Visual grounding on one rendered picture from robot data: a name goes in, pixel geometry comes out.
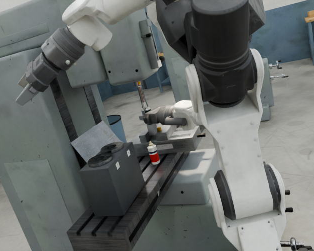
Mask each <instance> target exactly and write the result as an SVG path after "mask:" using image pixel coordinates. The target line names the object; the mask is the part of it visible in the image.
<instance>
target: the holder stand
mask: <svg viewBox="0 0 314 251"><path fill-rule="evenodd" d="M79 174H80V177H81V179H82V182H83V185H84V188H85V190H86V193H87V196H88V198H89V201H90V204H91V207H92V209H93V212H94V215H95V217H101V216H123V215H124V214H125V213H126V211H127V210H128V208H129V207H130V205H131V204H132V202H133V201H134V199H135V198H136V196H137V195H138V193H139V191H140V190H141V188H142V187H143V185H144V184H145V182H144V179H143V175H142V172H141V169H140V166H139V162H138V159H137V156H136V152H135V149H134V146H133V143H132V142H127V143H122V142H114V143H110V144H108V145H106V146H104V147H102V148H101V149H100V152H99V153H98V154H97V155H96V156H94V157H92V158H91V159H89V160H88V163H87V164H86V165H85V166H84V167H83V168H82V169H81V170H80V171H79Z"/></svg>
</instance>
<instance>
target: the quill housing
mask: <svg viewBox="0 0 314 251"><path fill-rule="evenodd" d="M97 19H99V20H100V21H101V22H102V23H103V24H104V25H105V26H106V27H107V28H108V29H109V30H110V32H111V33H112V38H111V40H110V42H109V43H108V44H107V45H106V46H105V47H104V48H103V49H102V50H100V54H101V57H102V60H103V63H104V67H105V70H106V73H107V76H108V80H109V82H110V84H111V85H113V86H117V85H122V84H126V83H131V82H136V81H141V80H144V79H146V78H148V77H149V76H151V75H152V74H154V73H155V72H157V71H158V69H159V68H156V69H151V66H150V62H149V58H148V54H147V51H146V47H145V43H144V39H143V38H141V36H142V32H141V28H140V25H139V21H142V20H145V19H147V18H146V14H145V10H144V8H143V9H141V10H138V11H135V12H134V13H132V14H130V15H129V16H127V17H125V18H124V19H122V20H121V21H119V22H117V23H116V24H114V25H109V24H107V23H105V22H104V21H103V20H102V19H100V18H98V17H97Z"/></svg>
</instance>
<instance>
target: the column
mask: <svg viewBox="0 0 314 251"><path fill-rule="evenodd" d="M42 52H43V50H42V48H41V47H39V48H35V49H31V50H27V51H23V52H19V53H16V54H12V55H9V56H6V57H2V58H0V181H1V184H2V186H3V188H4V190H5V192H6V195H7V197H8V199H9V201H10V203H11V206H12V208H13V210H14V212H15V215H16V217H17V219H18V221H19V223H20V226H21V228H22V230H23V232H24V234H25V237H26V239H27V241H28V243H29V246H30V248H31V250H32V251H74V249H73V247H72V245H71V242H70V240H69V237H68V235H67V231H68V230H69V229H70V228H71V227H72V225H73V224H74V223H75V222H76V221H77V220H78V219H79V218H80V217H81V216H82V215H83V213H84V212H85V211H86V210H87V209H88V208H89V207H90V206H91V204H90V201H89V198H88V196H87V193H86V190H85V188H84V185H83V182H82V179H81V177H80V174H79V171H80V170H81V169H82V168H83V167H84V166H85V165H86V164H87V163H86V161H85V160H84V159H83V158H82V157H81V156H80V154H79V153H78V152H77V151H76V150H75V149H74V147H73V146H72V145H71V144H70V143H71V142H72V141H74V140H75V139H77V138H78V137H80V136H81V135H82V134H84V133H85V132H87V131H88V130H90V129H91V128H92V127H94V126H95V125H97V124H98V123H99V122H101V121H104V122H105V124H106V125H107V126H108V127H109V128H110V125H109V122H108V119H107V115H106V112H105V109H104V106H103V103H102V100H101V97H100V94H99V91H98V88H97V84H94V85H89V86H84V87H80V88H72V87H71V85H70V82H69V79H68V76H67V73H66V70H63V69H62V70H61V71H60V72H59V74H58V75H57V76H56V77H55V78H54V79H53V80H52V81H51V82H50V83H49V87H48V88H47V89H46V90H45V91H44V92H39V93H38V94H37V95H36V96H34V97H33V98H32V99H30V100H29V101H28V102H27V103H25V104H24V105H23V106H22V105H20V104H19V103H17V102H16V99H17V98H18V96H19V95H20V94H21V92H22V91H23V90H24V88H25V87H24V88H23V87H22V86H20V85H19V84H18V82H19V81H20V79H21V78H22V76H23V75H24V74H25V72H26V70H27V64H29V63H30V62H31V61H32V60H35V59H36V58H37V57H38V56H39V55H40V54H41V53H42ZM110 130H111V128H110Z"/></svg>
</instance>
